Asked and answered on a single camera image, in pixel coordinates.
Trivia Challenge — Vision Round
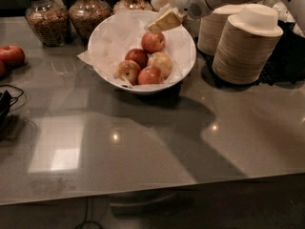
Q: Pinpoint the front red apple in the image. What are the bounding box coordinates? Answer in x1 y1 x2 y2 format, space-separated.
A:
138 67 161 85

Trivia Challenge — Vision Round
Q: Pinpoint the black device with cable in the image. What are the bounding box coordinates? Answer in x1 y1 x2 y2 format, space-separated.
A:
0 84 26 132

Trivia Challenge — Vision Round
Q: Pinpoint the right yellow apple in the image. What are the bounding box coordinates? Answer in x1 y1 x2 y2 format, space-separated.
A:
147 52 173 78

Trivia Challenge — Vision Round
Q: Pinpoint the white paper liner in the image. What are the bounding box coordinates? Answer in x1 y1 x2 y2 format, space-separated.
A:
76 7 195 90

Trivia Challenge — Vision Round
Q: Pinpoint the leftmost glass granola jar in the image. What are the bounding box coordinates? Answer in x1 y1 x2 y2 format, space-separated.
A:
25 0 71 47

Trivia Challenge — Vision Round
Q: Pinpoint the front paper bowl stack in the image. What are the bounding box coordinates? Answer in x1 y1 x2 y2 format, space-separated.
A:
213 4 283 85

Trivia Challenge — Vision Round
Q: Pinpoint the red apple at edge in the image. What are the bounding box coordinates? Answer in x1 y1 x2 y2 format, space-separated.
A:
0 60 6 78

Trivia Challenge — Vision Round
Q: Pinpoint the red apple on table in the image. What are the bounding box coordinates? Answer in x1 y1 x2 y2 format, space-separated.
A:
0 45 25 68

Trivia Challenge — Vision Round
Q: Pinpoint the black mat under stacks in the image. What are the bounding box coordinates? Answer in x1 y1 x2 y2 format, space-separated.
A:
201 21 304 87

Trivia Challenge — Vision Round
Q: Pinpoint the paper bowl stack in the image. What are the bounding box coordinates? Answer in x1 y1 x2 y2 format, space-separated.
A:
213 4 283 85
197 4 247 56

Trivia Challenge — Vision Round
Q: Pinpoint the left yellow red apple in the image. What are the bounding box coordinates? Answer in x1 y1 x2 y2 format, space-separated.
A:
114 60 141 85

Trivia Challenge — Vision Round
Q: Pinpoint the white plastic cutlery bundle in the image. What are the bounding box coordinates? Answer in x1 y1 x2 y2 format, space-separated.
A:
265 0 295 23

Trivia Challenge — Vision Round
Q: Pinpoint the rear paper bowl stack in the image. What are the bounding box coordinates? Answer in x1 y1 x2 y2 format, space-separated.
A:
197 4 247 56

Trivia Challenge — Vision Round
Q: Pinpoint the dark red middle apple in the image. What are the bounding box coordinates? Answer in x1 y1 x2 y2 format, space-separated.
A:
125 48 149 69

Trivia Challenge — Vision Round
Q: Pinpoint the glass granola jar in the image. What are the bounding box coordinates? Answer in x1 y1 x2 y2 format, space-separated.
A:
69 0 112 41
25 0 71 47

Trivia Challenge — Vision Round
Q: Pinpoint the white ceramic bowl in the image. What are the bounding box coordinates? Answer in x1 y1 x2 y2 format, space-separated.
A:
87 10 197 95

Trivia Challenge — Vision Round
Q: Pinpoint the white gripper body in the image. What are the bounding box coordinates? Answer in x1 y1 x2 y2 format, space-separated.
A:
174 0 212 19

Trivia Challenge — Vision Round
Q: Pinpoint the black cable under table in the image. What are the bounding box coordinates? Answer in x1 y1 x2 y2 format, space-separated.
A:
73 197 106 229

